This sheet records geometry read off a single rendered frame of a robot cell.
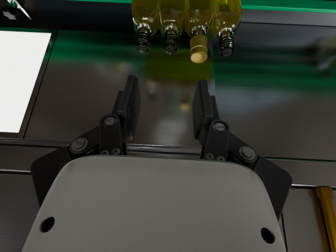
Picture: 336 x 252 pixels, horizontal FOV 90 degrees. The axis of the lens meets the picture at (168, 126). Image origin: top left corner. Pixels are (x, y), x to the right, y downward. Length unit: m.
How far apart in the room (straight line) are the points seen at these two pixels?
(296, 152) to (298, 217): 0.15
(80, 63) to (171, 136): 0.33
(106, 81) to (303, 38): 0.64
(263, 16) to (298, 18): 0.11
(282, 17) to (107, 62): 0.57
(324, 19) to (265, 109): 0.39
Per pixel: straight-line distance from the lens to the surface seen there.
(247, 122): 0.50
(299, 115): 0.59
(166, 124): 0.42
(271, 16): 0.73
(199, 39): 0.37
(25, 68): 0.63
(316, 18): 0.80
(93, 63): 0.55
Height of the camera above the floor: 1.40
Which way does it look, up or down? 18 degrees down
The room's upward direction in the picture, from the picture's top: 177 degrees counter-clockwise
